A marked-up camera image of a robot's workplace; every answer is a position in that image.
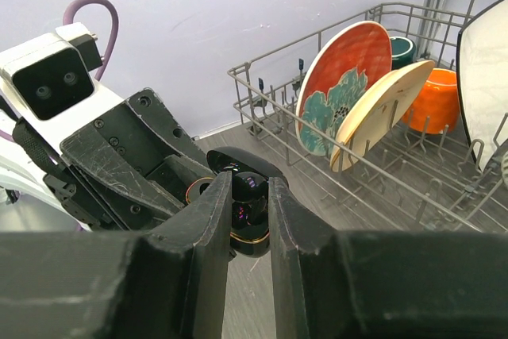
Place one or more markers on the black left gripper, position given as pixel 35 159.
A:
pixel 129 168

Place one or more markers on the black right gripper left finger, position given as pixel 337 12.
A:
pixel 168 282

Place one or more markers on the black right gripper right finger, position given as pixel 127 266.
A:
pixel 331 283

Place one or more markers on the black earbud charging case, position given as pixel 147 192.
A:
pixel 249 233

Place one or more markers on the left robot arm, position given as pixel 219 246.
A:
pixel 18 171

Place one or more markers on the beige plate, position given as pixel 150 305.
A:
pixel 373 116

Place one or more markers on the orange mug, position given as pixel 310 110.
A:
pixel 437 105

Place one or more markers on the striped grey white bowl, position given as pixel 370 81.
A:
pixel 504 168

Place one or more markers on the red teal floral plate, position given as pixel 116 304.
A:
pixel 349 64

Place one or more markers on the teal mug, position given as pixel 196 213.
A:
pixel 403 52

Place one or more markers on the white square plate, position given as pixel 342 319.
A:
pixel 481 64

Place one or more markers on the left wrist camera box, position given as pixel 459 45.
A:
pixel 49 77

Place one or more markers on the grey wire dish rack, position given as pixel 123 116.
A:
pixel 408 180

